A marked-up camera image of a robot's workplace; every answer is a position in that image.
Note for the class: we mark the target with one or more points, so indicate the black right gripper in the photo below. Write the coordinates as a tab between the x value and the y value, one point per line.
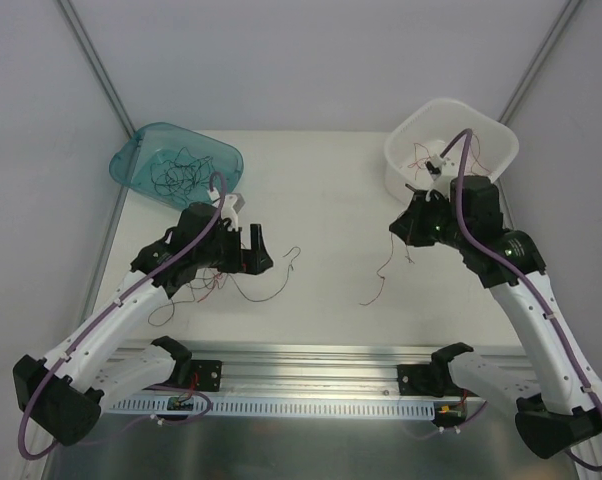
411	223

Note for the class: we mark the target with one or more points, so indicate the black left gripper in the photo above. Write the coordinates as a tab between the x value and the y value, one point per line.
246	257

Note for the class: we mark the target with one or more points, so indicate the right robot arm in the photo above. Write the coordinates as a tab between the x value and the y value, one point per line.
563	407

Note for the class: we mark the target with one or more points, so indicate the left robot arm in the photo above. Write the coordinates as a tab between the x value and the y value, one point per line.
67	390

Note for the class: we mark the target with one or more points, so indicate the white plastic basket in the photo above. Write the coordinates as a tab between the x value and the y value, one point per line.
429	131

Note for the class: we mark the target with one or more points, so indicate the teal transparent plastic tray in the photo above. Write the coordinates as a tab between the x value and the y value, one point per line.
173	165

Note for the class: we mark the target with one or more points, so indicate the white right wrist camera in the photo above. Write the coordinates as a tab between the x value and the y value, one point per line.
443	171

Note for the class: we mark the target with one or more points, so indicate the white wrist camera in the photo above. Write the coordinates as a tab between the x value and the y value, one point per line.
443	171
233	203

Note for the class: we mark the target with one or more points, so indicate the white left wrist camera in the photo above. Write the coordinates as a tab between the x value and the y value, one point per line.
233	203

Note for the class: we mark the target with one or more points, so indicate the aluminium frame rail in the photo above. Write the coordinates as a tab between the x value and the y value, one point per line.
309	371

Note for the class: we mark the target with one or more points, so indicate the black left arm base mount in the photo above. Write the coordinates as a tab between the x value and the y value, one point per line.
188	372

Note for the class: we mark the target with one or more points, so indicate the white slotted cable duct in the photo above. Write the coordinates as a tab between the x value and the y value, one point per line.
241	406

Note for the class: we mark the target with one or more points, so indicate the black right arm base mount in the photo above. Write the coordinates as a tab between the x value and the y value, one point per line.
431	379

